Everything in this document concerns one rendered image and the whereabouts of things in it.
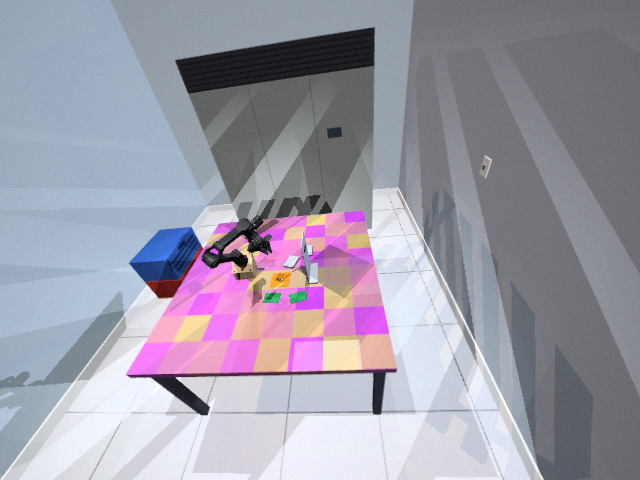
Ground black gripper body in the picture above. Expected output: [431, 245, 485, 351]
[248, 232, 273, 249]

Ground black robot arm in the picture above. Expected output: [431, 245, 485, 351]
[201, 215, 264, 269]

